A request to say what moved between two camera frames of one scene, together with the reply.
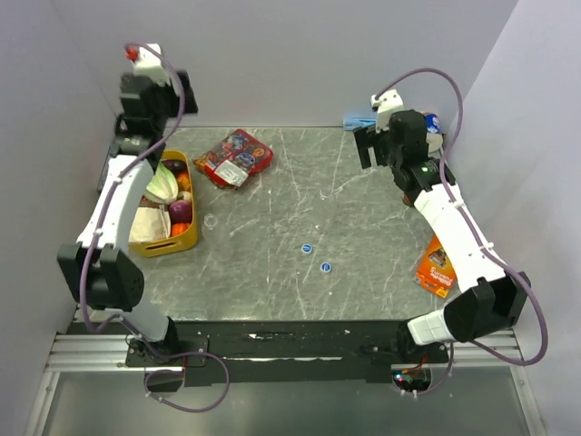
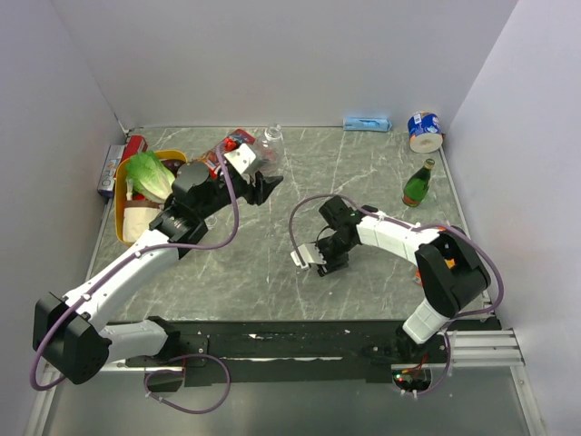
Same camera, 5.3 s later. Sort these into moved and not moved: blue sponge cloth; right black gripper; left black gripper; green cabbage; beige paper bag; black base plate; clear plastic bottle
Moved: left black gripper; clear plastic bottle; right black gripper
Not moved: green cabbage; black base plate; blue sponge cloth; beige paper bag
